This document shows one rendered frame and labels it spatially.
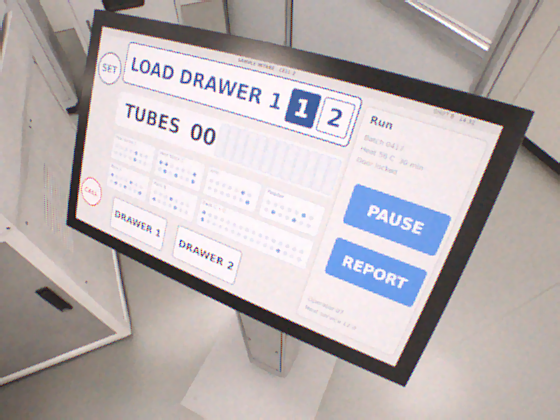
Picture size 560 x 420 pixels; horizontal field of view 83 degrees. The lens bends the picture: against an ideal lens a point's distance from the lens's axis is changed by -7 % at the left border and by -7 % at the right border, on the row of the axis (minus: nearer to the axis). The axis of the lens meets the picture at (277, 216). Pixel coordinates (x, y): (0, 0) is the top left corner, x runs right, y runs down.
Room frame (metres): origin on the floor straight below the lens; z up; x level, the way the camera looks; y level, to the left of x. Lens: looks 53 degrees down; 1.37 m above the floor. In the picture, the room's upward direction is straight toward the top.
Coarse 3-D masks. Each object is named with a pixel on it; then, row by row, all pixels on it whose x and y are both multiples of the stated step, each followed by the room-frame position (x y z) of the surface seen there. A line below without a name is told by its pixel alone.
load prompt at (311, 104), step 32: (128, 64) 0.40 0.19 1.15; (160, 64) 0.38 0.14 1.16; (192, 64) 0.37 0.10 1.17; (224, 64) 0.35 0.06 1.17; (192, 96) 0.34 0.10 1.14; (224, 96) 0.33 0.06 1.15; (256, 96) 0.32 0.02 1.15; (288, 96) 0.31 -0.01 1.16; (320, 96) 0.30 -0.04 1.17; (352, 96) 0.29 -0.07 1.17; (288, 128) 0.29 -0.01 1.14; (320, 128) 0.28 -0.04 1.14; (352, 128) 0.27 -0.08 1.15
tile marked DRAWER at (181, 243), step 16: (176, 240) 0.23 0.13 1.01; (192, 240) 0.23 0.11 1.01; (208, 240) 0.22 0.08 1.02; (176, 256) 0.22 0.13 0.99; (192, 256) 0.21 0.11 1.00; (208, 256) 0.21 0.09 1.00; (224, 256) 0.20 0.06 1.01; (240, 256) 0.20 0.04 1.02; (208, 272) 0.19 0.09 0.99; (224, 272) 0.19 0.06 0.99
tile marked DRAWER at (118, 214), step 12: (120, 204) 0.28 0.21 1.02; (132, 204) 0.28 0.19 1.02; (120, 216) 0.27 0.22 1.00; (132, 216) 0.27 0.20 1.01; (144, 216) 0.26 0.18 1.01; (156, 216) 0.26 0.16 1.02; (120, 228) 0.26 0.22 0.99; (132, 228) 0.25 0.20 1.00; (144, 228) 0.25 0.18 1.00; (156, 228) 0.25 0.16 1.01; (144, 240) 0.24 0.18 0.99; (156, 240) 0.24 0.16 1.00
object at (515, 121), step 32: (96, 32) 0.44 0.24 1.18; (160, 32) 0.41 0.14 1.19; (192, 32) 0.39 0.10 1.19; (96, 64) 0.42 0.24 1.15; (288, 64) 0.33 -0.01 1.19; (320, 64) 0.32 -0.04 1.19; (352, 64) 0.31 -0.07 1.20; (416, 96) 0.27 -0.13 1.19; (448, 96) 0.27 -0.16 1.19; (480, 96) 0.26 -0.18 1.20; (512, 128) 0.23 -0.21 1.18; (512, 160) 0.21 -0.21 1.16; (480, 192) 0.20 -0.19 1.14; (480, 224) 0.18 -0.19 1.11; (128, 256) 0.23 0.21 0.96; (448, 256) 0.16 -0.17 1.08; (192, 288) 0.18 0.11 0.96; (448, 288) 0.14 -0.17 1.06; (288, 320) 0.14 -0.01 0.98; (352, 352) 0.10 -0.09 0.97; (416, 352) 0.09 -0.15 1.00
